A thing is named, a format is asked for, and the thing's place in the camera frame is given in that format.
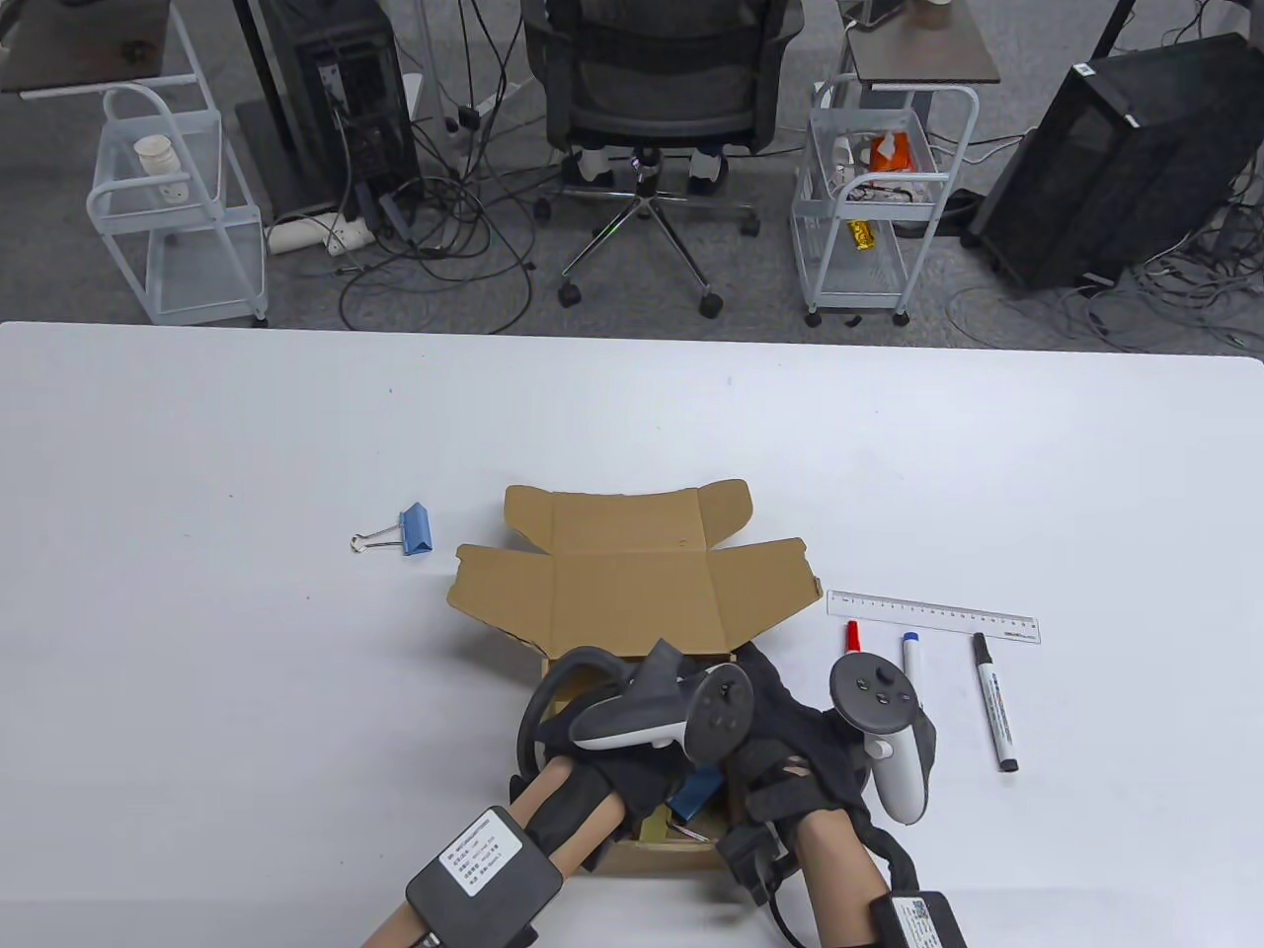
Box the person's right hand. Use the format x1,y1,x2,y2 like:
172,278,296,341
739,642,875,826

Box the person's left hand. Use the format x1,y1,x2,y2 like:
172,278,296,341
538,731,694,845

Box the yellow binder clip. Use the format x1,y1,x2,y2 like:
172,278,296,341
637,810,712,845

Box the blue binder clip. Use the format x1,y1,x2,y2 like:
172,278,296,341
671,765,725,821
351,502,434,556

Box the clear plastic ruler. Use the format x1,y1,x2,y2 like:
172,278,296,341
827,590,1042,645

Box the brown cardboard mailer box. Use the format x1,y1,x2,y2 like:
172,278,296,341
446,479,824,875

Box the black marker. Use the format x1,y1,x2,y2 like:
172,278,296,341
972,632,1020,773

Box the person's right forearm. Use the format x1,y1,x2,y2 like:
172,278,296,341
795,810,885,948

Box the person's left forearm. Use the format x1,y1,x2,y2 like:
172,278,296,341
360,758,633,948

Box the black wrist sensor box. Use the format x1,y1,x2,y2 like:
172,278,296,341
869,892,969,948
405,805,566,948

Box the black mesh office chair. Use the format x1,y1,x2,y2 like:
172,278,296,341
520,0,806,319

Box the white grey handheld controller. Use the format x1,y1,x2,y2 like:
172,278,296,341
829,652,937,826
518,640,756,783

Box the white metal cart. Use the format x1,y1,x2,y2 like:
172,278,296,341
87,84,270,327
790,74,981,329

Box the white power strip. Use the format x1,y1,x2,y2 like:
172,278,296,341
269,214,374,256

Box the black computer tower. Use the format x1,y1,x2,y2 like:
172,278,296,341
968,33,1264,294

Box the brown side table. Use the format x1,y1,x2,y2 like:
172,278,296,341
844,0,1001,90

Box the black desktop computer case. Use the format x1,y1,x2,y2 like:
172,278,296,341
281,0,424,218

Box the black desk leg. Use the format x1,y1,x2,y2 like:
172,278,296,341
234,0,342,213

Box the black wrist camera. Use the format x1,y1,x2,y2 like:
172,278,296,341
716,822,796,905

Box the black sensor cable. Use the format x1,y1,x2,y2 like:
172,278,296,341
768,869,811,948

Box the white red cable bundle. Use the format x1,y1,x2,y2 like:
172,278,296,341
839,176,924,208

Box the black cables under desk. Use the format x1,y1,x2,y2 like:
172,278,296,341
336,0,542,337

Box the white desk frame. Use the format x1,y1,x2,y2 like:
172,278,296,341
403,0,524,149

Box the brown desk with white frame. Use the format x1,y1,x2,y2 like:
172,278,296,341
0,0,213,100

